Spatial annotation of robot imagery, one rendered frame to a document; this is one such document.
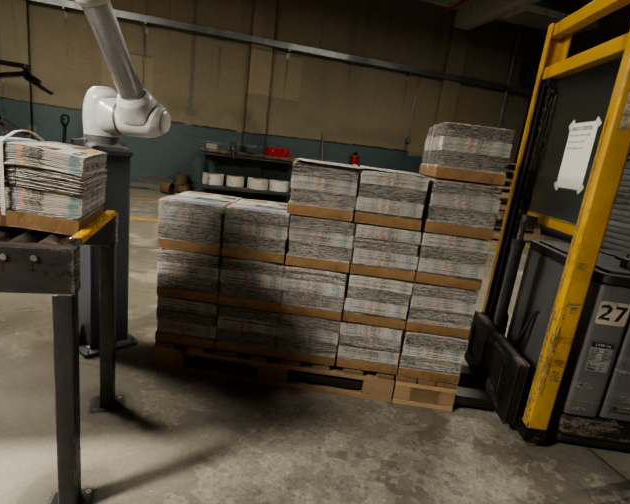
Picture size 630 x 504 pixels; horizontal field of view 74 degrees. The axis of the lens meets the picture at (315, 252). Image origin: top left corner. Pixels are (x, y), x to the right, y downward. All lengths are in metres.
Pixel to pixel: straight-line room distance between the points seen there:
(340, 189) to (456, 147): 0.50
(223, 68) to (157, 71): 1.17
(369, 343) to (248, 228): 0.76
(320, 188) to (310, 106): 6.97
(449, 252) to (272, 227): 0.78
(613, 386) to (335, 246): 1.30
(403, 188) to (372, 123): 7.33
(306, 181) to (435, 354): 0.98
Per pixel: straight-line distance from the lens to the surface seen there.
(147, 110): 2.04
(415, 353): 2.03
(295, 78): 8.71
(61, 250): 1.21
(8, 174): 1.37
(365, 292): 1.89
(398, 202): 1.80
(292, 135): 8.63
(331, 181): 1.79
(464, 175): 1.85
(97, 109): 2.17
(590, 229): 1.86
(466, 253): 1.91
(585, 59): 2.19
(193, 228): 1.92
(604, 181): 1.85
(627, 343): 2.14
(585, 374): 2.11
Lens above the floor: 1.12
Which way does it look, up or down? 14 degrees down
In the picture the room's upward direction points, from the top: 7 degrees clockwise
